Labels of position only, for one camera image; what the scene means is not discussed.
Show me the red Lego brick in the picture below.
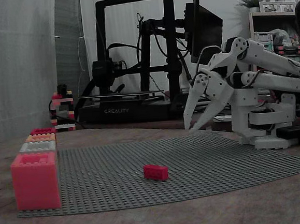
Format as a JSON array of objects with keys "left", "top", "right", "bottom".
[{"left": 143, "top": 162, "right": 170, "bottom": 183}]

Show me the grey Lego baseplate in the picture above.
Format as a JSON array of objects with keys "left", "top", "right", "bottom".
[{"left": 11, "top": 124, "right": 300, "bottom": 219}]

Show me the multicolour Lego tower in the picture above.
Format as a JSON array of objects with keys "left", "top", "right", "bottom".
[{"left": 48, "top": 89, "right": 77, "bottom": 133}]

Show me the red lego block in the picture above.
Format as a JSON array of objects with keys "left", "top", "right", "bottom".
[{"left": 30, "top": 127, "right": 57, "bottom": 136}]

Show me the orange lego block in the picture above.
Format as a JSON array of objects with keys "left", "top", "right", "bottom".
[{"left": 24, "top": 132, "right": 57, "bottom": 143}]

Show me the grey lego block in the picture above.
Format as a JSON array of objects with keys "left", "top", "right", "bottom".
[{"left": 18, "top": 139, "right": 58, "bottom": 155}]

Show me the large pink lego block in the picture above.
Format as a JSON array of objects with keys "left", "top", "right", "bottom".
[{"left": 9, "top": 151, "right": 62, "bottom": 213}]

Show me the black computer monitor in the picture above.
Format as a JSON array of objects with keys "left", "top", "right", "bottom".
[{"left": 184, "top": 0, "right": 226, "bottom": 66}]

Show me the black Creality 3D printer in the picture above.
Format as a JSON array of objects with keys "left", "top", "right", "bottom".
[{"left": 68, "top": 0, "right": 196, "bottom": 128}]

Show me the wooden shelf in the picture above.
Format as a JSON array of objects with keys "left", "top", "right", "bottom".
[{"left": 247, "top": 8, "right": 300, "bottom": 74}]

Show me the green potted plant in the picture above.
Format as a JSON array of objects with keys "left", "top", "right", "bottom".
[{"left": 232, "top": 0, "right": 266, "bottom": 14}]

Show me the white sheer curtain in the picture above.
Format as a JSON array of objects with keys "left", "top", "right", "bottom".
[{"left": 0, "top": 0, "right": 66, "bottom": 145}]

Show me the braided grey cable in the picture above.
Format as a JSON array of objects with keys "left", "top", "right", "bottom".
[{"left": 185, "top": 44, "right": 225, "bottom": 85}]

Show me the small white picture frame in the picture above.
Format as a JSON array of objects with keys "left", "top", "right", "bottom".
[{"left": 258, "top": 0, "right": 297, "bottom": 15}]

